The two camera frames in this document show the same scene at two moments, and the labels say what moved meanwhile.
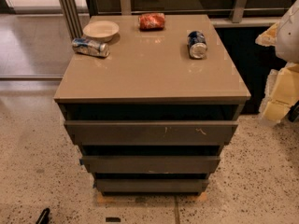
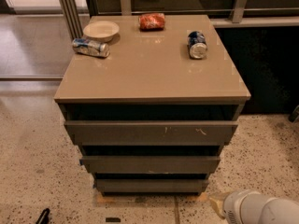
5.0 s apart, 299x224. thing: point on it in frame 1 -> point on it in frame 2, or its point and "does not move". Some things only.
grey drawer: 148,163 does not move
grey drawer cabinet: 154,116 does not move
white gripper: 288,36 -> 239,205
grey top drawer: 151,133 does not move
